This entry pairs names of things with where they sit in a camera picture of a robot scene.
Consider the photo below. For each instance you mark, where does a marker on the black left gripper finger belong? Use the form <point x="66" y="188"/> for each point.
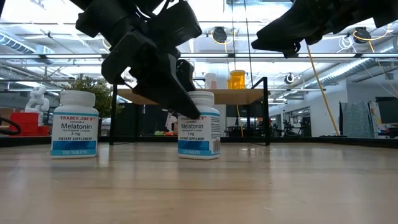
<point x="187" y="76"/>
<point x="164" y="84"/>

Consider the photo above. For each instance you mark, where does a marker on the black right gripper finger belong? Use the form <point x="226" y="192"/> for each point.
<point x="286" y="34"/>

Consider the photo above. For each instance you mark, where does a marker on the clear pill bottle white cap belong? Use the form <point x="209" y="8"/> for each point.
<point x="209" y="78"/>

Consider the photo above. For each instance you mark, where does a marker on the small bluish clear bottle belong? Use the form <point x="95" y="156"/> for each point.
<point x="214" y="85"/>

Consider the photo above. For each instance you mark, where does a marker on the large orange pill bottle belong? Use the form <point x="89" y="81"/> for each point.
<point x="237" y="79"/>
<point x="228" y="84"/>

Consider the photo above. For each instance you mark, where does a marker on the white melatonin supplement bottle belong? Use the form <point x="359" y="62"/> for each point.
<point x="199" y="137"/>
<point x="74" y="127"/>

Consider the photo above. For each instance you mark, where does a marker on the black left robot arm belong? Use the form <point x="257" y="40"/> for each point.
<point x="102" y="18"/>

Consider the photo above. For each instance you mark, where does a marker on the wooden shelf with black legs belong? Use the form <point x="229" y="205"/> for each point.
<point x="236" y="96"/>

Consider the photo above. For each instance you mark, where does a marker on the green potted plant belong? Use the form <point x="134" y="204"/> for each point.
<point x="90" y="90"/>

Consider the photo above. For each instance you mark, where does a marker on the white humanoid figure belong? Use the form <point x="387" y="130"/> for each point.
<point x="37" y="99"/>

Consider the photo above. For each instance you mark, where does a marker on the black background monitor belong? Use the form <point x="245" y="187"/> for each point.
<point x="387" y="109"/>

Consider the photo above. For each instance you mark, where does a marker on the grey patterned partition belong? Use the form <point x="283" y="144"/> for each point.
<point x="357" y="119"/>

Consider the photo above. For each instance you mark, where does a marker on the red box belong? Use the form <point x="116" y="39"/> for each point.
<point x="26" y="124"/>

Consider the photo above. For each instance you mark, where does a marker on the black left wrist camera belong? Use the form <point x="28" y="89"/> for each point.
<point x="174" y="26"/>

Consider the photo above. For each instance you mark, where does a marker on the silver ventilation duct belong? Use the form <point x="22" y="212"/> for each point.
<point x="351" y="70"/>

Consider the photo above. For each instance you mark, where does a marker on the black aluminium table frame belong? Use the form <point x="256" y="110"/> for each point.
<point x="357" y="142"/>

